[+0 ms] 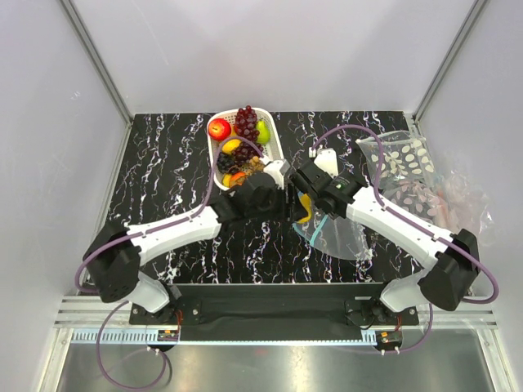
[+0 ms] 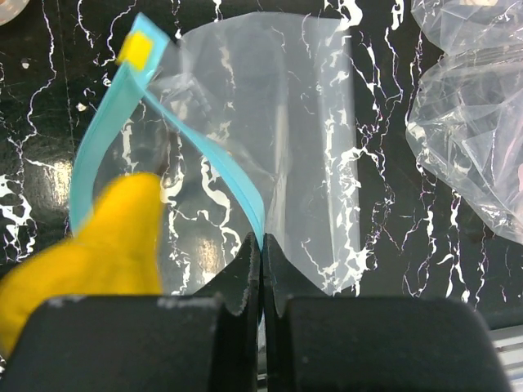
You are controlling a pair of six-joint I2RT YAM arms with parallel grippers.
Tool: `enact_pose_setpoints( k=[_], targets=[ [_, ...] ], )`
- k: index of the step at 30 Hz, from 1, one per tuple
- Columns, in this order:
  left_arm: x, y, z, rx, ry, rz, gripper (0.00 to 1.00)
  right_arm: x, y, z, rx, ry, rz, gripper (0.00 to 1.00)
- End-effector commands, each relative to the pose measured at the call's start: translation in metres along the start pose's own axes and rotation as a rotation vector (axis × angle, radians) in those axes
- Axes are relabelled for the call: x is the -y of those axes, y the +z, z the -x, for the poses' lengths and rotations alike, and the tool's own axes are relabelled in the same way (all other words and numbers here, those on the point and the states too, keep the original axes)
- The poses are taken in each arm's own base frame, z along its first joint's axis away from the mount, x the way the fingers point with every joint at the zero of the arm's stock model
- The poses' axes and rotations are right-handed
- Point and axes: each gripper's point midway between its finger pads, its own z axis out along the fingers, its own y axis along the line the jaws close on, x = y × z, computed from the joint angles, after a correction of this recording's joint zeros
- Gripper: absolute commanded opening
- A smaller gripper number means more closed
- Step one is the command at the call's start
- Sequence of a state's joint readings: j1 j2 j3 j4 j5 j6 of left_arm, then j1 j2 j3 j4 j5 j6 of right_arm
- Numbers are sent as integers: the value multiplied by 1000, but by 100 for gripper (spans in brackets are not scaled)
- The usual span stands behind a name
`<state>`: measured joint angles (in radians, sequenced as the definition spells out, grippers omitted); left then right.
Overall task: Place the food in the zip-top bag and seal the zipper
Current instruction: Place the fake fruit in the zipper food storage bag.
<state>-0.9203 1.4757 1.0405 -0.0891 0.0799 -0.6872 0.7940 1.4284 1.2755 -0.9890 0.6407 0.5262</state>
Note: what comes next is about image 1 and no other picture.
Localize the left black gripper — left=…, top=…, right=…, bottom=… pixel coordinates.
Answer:
left=248, top=183, right=307, bottom=225

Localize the yellow pear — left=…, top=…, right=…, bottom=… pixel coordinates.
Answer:
left=297, top=194, right=312, bottom=224

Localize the clear zip top bag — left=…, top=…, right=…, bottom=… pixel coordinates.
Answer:
left=293, top=209, right=372, bottom=261

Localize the red grape bunch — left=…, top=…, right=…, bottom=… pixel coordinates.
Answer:
left=232, top=105, right=263, bottom=165

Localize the red apple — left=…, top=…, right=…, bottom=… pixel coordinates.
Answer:
left=208, top=118, right=232, bottom=142

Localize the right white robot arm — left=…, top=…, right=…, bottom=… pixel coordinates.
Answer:
left=290, top=162, right=479, bottom=324

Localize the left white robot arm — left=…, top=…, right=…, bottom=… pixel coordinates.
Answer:
left=83, top=172, right=310, bottom=323

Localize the bag of white slices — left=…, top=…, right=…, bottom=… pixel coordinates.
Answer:
left=378, top=130, right=437, bottom=190

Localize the bag of pink slices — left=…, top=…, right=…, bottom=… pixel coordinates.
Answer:
left=382, top=180, right=449, bottom=227

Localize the crumpled clear plastic bag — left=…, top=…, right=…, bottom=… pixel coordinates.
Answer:
left=436, top=169, right=497, bottom=248

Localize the orange fruit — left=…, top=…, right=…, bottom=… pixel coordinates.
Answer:
left=229, top=171, right=248, bottom=188

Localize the white perforated plastic basket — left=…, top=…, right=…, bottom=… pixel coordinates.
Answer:
left=207, top=105, right=284, bottom=190

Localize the dark purple grape bunch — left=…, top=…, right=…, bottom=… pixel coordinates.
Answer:
left=217, top=152, right=238, bottom=174

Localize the yellow lemon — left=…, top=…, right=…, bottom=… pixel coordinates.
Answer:
left=221, top=139, right=241, bottom=155

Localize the green pear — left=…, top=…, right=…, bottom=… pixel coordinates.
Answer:
left=256, top=120, right=270, bottom=145

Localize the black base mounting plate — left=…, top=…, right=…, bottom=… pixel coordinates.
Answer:
left=129, top=283, right=418, bottom=327

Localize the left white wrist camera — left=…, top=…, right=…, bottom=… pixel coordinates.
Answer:
left=263, top=159, right=290, bottom=189

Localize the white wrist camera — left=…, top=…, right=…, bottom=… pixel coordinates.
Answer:
left=263, top=159, right=290, bottom=189
left=309, top=148, right=339, bottom=178

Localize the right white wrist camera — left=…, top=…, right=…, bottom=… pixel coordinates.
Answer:
left=309, top=148, right=339, bottom=178

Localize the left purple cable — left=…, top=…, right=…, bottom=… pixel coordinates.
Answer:
left=73, top=136, right=269, bottom=389

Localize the purple cable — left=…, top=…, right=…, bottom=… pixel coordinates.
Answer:
left=73, top=136, right=269, bottom=389
left=308, top=124, right=499, bottom=354

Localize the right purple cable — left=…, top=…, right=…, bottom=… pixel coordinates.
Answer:
left=308, top=124, right=499, bottom=354

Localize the aluminium frame rail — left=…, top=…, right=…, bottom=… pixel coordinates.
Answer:
left=53, top=296, right=498, bottom=330

